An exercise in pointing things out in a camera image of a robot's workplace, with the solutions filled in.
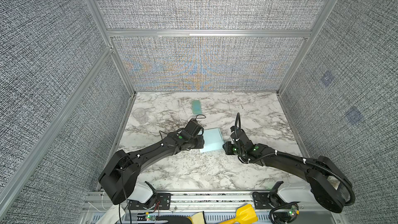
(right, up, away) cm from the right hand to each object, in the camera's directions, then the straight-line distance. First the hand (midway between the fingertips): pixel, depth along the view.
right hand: (223, 145), depth 87 cm
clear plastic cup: (-53, +17, +17) cm, 58 cm away
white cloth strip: (-52, -27, -18) cm, 61 cm away
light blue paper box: (-5, +2, +3) cm, 7 cm away
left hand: (-12, +2, -2) cm, 12 cm away
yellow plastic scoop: (+7, -27, -17) cm, 32 cm away
